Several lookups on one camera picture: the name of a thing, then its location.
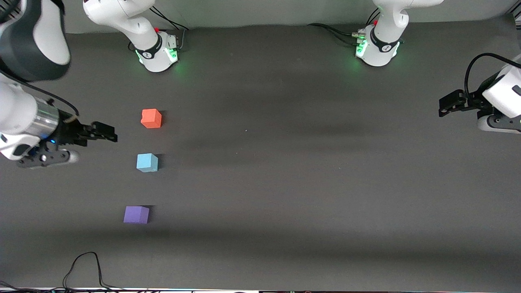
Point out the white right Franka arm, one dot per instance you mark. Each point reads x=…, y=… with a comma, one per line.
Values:
x=138, y=20

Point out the orange foam block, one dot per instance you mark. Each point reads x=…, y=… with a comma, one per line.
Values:
x=151, y=119

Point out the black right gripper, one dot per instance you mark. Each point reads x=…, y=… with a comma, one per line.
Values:
x=70, y=133

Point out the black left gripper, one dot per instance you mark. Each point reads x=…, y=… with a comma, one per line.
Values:
x=473, y=100

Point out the dark grey table mat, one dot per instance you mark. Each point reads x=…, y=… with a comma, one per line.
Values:
x=366, y=203

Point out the light blue foam block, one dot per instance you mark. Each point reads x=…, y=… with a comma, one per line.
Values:
x=146, y=162

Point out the purple foam block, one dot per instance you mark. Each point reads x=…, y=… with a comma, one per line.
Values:
x=136, y=215

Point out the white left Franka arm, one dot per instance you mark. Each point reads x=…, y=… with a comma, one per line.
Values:
x=382, y=44

